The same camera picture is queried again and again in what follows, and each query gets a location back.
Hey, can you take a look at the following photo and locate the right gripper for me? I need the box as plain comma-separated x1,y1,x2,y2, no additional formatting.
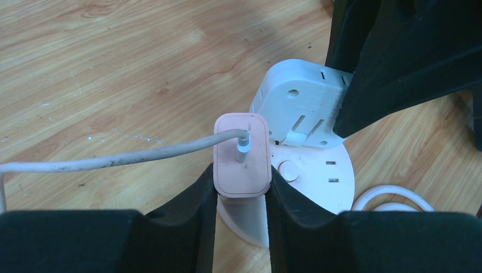
325,1,481,138

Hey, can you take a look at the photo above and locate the pink usb cable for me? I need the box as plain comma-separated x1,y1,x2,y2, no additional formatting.
0,128,251,214

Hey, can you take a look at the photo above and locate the pink small adapter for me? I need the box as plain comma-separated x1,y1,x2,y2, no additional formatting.
213,113,272,198

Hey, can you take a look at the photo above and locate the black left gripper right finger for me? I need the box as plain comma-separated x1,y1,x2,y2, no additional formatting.
265,169,481,272

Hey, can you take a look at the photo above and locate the pink round socket hub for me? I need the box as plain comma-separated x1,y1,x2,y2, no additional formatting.
217,142,355,248

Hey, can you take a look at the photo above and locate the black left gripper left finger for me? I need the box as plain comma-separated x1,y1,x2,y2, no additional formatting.
1,166,217,272

